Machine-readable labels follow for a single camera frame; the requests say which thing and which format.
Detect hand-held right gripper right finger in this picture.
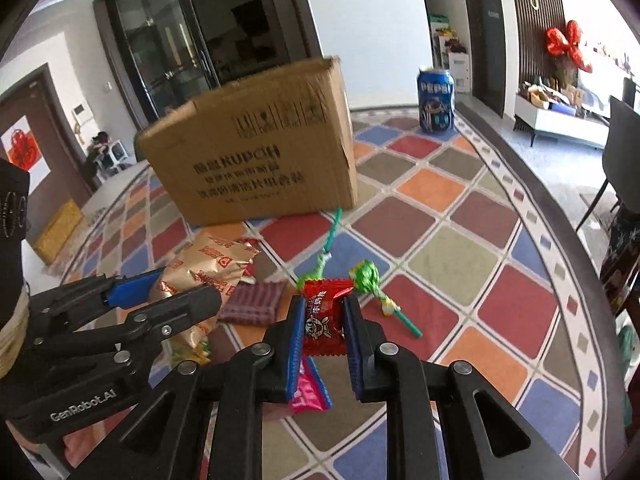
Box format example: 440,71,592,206
341,294,581,480

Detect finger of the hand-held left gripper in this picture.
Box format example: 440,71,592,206
27,268,167,333
30,286,223,377

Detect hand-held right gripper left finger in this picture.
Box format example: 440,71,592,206
67,296,307,480

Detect red candy packet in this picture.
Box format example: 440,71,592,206
302,280,353,357

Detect gold snack bag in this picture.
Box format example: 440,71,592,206
150,232,262,356

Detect green yellow snack packet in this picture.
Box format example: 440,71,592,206
170,337,213,368

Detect maroon striped snack bar packet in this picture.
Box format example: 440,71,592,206
216,281,288,326

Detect brown cardboard box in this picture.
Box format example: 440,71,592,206
135,56,359,228

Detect pink candy packet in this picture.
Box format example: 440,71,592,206
290,357,333,415

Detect green wrapped lollipop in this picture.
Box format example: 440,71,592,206
348,259,423,339

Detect green twisted candy stick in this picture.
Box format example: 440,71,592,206
296,207,343,291

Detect colourful checked tablecloth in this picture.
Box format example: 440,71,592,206
60,107,631,480

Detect white small shelf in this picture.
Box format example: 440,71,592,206
85,132,133,186

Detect dark glass door cabinet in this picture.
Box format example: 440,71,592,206
92,0,321,131

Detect blue soda can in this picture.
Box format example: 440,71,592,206
416,66,457,135

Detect white toy shelf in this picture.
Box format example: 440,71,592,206
431,12,471,93

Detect white low cabinet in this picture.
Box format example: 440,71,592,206
514,55,640,151

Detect black chair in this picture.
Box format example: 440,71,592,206
575,95,640,233

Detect red bow balloon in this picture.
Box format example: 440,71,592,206
545,20,593,73

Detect red paper wall decoration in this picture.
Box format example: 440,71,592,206
0,115,51,186

